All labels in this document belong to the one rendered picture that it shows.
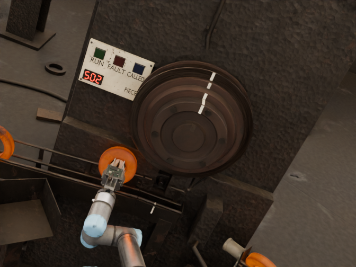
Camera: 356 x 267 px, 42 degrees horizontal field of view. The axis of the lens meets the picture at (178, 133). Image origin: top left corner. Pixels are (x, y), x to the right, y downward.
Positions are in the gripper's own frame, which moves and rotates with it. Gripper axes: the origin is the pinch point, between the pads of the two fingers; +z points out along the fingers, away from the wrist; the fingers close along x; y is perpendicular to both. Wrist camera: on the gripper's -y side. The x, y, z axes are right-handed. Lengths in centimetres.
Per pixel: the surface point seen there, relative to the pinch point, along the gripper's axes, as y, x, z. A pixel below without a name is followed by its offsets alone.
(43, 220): -17.2, 19.4, -25.6
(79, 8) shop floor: -183, 114, 363
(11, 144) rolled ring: -10.9, 43.7, -1.5
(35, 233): -15.7, 19.8, -32.8
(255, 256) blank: -5, -63, -18
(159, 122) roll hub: 29.9, -8.9, -1.5
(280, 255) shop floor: -105, -122, 60
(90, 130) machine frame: 0.3, 16.0, 10.9
